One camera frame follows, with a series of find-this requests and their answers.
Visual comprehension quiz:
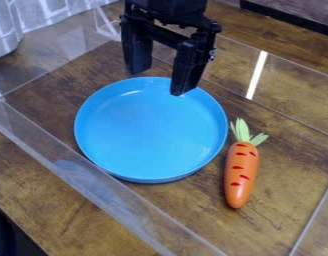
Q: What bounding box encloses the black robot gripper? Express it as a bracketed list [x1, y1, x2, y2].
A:
[121, 0, 221, 96]

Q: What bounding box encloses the blue round tray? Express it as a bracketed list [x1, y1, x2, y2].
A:
[73, 77, 228, 184]

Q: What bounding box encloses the clear acrylic corner bracket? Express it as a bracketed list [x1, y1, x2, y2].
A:
[93, 3, 121, 42]

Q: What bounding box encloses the clear acrylic front barrier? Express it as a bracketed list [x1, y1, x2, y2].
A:
[0, 96, 227, 256]

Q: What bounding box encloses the orange toy carrot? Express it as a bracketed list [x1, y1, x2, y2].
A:
[224, 118, 268, 208]

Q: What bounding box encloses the white grid curtain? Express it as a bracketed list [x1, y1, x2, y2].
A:
[0, 0, 118, 57]

